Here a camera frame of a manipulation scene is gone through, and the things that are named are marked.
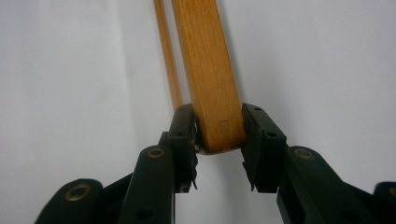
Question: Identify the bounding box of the orange wooden board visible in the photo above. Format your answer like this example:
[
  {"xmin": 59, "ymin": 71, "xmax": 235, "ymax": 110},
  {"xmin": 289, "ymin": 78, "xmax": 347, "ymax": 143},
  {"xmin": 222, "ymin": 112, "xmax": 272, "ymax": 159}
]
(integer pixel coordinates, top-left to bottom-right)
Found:
[{"xmin": 152, "ymin": 0, "xmax": 248, "ymax": 156}]

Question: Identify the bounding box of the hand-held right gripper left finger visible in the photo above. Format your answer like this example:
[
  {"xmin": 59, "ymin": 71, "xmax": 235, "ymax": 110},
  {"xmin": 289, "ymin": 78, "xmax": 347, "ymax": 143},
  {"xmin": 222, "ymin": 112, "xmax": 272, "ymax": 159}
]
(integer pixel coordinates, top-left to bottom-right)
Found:
[{"xmin": 160, "ymin": 104, "xmax": 201, "ymax": 194}]

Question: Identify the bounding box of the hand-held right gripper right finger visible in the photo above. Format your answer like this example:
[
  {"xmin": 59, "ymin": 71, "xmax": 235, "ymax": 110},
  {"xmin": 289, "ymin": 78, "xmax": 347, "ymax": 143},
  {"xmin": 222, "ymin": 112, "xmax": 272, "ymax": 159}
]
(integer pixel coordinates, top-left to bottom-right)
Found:
[{"xmin": 240, "ymin": 103, "xmax": 288, "ymax": 194}]

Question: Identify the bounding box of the white table mat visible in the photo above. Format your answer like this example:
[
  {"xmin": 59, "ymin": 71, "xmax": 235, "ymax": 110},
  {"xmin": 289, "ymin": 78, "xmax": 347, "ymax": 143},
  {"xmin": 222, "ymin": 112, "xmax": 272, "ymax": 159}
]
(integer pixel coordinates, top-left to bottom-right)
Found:
[{"xmin": 0, "ymin": 0, "xmax": 396, "ymax": 224}]

